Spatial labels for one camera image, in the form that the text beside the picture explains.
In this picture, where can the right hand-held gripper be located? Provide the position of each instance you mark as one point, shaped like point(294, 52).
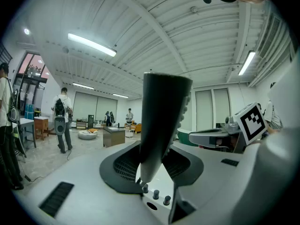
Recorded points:
point(252, 123)

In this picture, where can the long ceiling tube light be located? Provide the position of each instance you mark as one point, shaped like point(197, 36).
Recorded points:
point(91, 44)
point(120, 95)
point(246, 63)
point(83, 86)

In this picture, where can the orange armchair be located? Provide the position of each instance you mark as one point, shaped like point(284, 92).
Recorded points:
point(137, 128)

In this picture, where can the wide white window blind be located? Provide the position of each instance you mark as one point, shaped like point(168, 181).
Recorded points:
point(93, 107)

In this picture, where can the blue boxes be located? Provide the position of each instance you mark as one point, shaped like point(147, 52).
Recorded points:
point(29, 111)

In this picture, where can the black framed glass door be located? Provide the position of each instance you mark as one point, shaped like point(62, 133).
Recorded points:
point(29, 85)

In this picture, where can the low wooden shelf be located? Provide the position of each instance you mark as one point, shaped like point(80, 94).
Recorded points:
point(81, 123)

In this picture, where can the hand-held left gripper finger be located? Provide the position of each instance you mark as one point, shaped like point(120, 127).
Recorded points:
point(161, 116)

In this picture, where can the wooden side cabinet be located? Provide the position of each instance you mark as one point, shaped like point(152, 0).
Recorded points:
point(41, 125)

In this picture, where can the round white floor cushion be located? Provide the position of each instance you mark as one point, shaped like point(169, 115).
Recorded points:
point(87, 135)

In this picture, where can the white table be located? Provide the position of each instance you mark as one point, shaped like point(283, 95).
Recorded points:
point(27, 123)

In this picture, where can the ceiling air vent grille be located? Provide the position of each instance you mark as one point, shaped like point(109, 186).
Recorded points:
point(272, 36)

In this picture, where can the round ceiling spotlight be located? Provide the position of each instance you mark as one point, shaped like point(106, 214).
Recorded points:
point(26, 31)

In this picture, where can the dark brown low cabinet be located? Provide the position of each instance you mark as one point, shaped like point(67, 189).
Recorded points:
point(114, 136)

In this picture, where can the black tall floor appliance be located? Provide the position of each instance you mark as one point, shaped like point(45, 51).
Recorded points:
point(90, 121)

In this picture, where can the narrow white window blinds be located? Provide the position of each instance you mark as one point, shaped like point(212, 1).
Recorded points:
point(211, 109)

